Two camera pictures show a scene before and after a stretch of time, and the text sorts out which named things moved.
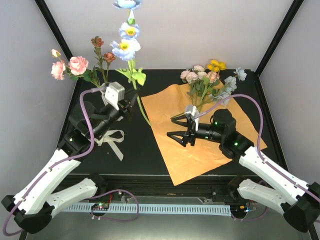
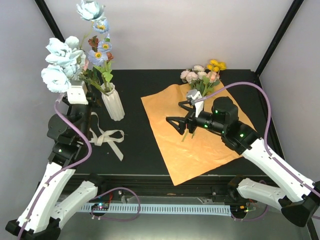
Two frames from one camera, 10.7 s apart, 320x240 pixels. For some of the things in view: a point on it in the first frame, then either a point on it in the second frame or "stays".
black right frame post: [295, 6] stays
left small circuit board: [100, 206] stays
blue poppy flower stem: [125, 47] → [98, 58]
